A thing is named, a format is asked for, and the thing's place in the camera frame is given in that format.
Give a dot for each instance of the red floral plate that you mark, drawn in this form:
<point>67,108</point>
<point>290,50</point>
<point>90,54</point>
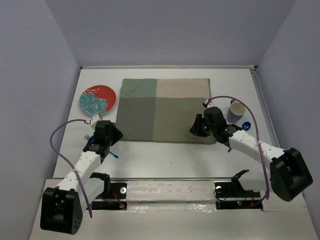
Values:
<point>97,99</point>

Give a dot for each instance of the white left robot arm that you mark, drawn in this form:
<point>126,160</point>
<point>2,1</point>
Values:
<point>63,206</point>

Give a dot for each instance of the blue metallic spoon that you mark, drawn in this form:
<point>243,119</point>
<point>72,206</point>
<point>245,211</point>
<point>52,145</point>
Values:
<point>247,126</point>

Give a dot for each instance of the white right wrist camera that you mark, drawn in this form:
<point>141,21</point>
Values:
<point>208,104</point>

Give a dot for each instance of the green beige patchwork cloth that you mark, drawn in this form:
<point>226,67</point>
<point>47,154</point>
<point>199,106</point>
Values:
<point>162,110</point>

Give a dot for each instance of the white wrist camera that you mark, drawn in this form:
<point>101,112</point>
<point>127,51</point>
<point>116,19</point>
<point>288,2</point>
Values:
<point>93,121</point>
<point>208,104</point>

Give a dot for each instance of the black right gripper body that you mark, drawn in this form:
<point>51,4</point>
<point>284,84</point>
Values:
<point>202,128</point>

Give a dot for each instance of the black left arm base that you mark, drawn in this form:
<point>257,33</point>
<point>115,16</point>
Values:
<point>113,196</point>

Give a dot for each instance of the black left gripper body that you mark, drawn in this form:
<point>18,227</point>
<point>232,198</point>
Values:
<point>115,135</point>

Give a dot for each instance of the purple mug cream inside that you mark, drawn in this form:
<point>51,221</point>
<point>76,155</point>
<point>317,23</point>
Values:
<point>235,111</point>

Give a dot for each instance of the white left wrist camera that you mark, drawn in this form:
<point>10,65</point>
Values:
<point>93,121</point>

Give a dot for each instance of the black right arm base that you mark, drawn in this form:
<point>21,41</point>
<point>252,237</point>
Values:
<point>230,195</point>

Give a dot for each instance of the blue metallic fork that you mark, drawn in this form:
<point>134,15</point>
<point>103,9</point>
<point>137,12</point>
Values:
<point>113,155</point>

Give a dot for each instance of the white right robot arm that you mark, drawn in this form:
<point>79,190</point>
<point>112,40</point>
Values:
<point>284,172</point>

